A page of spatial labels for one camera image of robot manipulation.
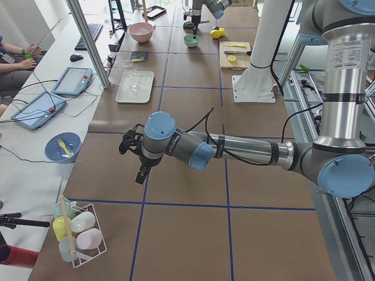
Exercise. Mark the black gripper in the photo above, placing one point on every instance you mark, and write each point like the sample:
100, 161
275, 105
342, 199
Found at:
145, 161
195, 17

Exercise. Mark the green bowl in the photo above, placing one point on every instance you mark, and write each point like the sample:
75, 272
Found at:
191, 40

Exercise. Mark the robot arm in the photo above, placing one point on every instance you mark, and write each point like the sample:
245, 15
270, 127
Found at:
336, 159
216, 8

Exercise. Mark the pink bowl with ice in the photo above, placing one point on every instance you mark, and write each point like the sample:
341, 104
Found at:
141, 31

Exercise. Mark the blue bowl with fork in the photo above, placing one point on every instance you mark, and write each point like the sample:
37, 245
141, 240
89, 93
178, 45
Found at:
63, 148

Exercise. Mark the yellow lemon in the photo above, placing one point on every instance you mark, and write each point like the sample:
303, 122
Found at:
222, 32
215, 33

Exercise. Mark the lemon half slice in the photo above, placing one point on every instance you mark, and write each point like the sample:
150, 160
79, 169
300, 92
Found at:
232, 59

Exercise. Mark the yellow plastic knife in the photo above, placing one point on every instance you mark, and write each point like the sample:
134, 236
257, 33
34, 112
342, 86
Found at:
235, 45

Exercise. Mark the wooden cutting board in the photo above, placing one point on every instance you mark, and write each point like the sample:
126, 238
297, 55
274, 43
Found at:
234, 55

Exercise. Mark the grey folded cloth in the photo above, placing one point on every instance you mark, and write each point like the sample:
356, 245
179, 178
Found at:
139, 56

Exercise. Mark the white cup in rack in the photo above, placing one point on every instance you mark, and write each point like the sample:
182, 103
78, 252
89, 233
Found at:
83, 221

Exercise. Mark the wine glass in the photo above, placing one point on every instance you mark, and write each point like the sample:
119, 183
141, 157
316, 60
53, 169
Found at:
130, 72

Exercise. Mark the pink cup in rack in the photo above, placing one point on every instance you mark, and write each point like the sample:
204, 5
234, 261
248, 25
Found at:
89, 239

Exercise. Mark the cream bear tray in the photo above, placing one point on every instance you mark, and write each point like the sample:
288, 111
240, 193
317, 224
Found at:
145, 80

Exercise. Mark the yellow cup in rack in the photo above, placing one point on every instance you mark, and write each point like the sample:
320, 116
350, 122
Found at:
59, 228

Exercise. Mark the far blue teach pendant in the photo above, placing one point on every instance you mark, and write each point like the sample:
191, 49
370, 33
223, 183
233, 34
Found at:
73, 81

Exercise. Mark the blue teach pendant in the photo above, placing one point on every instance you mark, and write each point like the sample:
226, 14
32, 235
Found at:
73, 81
39, 110

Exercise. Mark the near blue teach pendant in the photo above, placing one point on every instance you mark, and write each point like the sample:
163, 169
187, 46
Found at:
39, 110

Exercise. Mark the black computer mouse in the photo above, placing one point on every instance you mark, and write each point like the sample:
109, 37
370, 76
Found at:
75, 57

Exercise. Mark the seated person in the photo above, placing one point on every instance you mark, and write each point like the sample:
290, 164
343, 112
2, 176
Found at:
17, 64

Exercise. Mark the metal handled knife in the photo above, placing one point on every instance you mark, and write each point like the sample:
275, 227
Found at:
240, 53

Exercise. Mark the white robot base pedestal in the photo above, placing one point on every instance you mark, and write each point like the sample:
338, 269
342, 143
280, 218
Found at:
255, 84

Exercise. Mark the white wire cup rack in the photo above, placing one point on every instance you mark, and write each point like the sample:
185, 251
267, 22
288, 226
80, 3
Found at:
78, 232

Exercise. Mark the aluminium frame post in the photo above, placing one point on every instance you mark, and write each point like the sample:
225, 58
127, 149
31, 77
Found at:
93, 53

